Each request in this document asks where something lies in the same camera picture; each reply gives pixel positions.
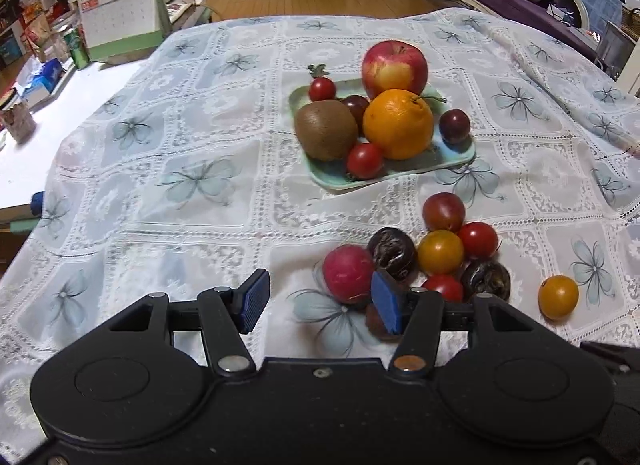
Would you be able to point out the dark plum behind kiwi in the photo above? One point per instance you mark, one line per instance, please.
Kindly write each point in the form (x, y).
(357, 105)

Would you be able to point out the small red strawberry tomato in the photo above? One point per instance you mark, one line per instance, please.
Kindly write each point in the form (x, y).
(322, 88)

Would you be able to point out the red cherry tomato right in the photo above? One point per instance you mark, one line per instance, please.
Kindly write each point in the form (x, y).
(479, 239)

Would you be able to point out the red radish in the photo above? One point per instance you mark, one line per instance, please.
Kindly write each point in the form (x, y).
(347, 271)

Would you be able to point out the patterned paper cup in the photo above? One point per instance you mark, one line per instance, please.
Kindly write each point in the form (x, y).
(18, 121)

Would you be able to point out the dark red tomato back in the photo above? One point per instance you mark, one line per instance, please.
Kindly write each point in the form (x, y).
(443, 211)

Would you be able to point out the white lace floral tablecloth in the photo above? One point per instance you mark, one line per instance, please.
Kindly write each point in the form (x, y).
(191, 176)

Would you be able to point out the red cherry tomato on plate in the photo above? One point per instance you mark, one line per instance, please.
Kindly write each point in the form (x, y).
(364, 162)

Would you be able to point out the brown kiwi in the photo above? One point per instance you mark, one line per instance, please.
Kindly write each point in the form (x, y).
(326, 130)

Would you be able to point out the green drink can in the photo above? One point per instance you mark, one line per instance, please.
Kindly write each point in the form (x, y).
(76, 48)

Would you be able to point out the orange cherry tomato in pile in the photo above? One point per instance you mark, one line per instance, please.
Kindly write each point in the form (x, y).
(440, 252)

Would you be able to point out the white green desk calendar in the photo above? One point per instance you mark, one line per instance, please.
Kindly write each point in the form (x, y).
(117, 27)

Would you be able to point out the lone orange cherry tomato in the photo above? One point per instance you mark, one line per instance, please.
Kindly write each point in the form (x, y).
(557, 297)

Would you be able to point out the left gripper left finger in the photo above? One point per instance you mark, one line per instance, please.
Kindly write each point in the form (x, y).
(225, 315)

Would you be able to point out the blue tissue box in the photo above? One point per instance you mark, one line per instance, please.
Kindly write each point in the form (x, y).
(37, 80)

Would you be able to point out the orange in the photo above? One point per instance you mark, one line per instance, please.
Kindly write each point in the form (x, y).
(400, 123)

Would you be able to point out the light green plate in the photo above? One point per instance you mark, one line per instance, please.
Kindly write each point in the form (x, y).
(333, 177)

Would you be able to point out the dark plum on plate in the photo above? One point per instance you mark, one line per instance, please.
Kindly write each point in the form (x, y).
(454, 126)

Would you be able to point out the red cherry tomato centre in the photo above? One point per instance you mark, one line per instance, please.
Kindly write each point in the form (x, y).
(446, 285)

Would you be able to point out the dark water chestnut right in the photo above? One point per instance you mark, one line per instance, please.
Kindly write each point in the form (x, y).
(487, 276)

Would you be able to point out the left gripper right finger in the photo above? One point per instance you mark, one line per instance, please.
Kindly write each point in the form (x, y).
(416, 317)

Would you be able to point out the red apple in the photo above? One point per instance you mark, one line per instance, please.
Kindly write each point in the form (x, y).
(393, 64)

